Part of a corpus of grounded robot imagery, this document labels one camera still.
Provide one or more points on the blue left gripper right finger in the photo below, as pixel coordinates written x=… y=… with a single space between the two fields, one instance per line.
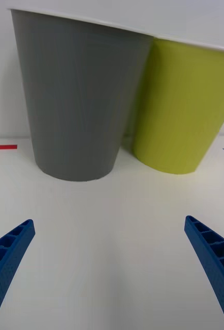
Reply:
x=220 y=268

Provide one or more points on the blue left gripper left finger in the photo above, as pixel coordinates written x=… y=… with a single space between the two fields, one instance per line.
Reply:
x=6 y=265

